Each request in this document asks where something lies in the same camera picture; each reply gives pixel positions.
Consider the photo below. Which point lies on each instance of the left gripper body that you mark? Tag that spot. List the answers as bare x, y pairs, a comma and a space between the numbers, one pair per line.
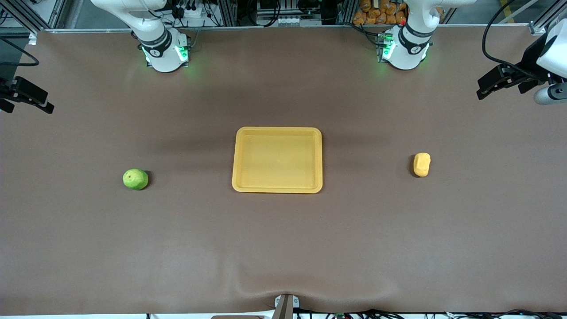
530, 62

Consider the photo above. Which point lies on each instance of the green apple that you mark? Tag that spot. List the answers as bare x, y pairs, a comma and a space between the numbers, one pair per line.
135, 179

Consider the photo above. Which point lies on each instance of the aluminium table edge rail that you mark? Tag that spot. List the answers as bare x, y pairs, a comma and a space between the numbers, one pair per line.
288, 26

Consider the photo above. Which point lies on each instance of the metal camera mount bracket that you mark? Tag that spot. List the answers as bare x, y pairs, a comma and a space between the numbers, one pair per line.
285, 308

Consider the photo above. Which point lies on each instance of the brown table mat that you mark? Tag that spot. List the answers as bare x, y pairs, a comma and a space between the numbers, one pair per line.
283, 248

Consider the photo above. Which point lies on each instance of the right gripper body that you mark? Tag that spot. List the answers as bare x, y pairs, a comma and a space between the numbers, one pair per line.
5, 87

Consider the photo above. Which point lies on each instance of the white connector block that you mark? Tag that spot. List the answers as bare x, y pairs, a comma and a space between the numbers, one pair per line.
292, 20

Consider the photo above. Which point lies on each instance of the pile of orange items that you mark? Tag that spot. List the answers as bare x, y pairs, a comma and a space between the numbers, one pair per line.
376, 15

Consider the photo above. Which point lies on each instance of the aluminium frame post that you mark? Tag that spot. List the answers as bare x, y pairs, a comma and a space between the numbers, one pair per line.
537, 29
22, 15

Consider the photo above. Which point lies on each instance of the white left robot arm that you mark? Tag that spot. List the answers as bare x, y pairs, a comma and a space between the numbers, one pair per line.
409, 48

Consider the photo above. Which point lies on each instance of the small yellow bread piece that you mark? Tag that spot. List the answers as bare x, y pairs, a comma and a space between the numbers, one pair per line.
421, 165

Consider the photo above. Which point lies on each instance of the white power strip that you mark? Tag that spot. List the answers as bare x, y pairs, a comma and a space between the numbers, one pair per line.
197, 20

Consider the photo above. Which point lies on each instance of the yellow plastic tray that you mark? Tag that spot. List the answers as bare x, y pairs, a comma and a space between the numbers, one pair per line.
277, 161

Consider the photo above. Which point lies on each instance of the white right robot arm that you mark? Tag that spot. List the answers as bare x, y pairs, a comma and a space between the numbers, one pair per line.
164, 57

